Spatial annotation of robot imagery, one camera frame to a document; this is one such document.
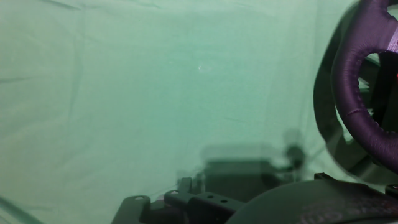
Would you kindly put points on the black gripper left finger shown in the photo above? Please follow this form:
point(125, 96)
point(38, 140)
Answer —
point(202, 208)

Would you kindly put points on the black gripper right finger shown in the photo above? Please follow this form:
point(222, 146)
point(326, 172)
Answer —
point(326, 205)

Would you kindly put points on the black racing steering wheel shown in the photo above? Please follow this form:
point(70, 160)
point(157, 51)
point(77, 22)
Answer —
point(348, 77)

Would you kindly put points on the black steering wheel base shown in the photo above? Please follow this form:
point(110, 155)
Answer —
point(387, 93)

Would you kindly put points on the green cloth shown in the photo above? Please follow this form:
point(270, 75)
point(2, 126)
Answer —
point(124, 93)

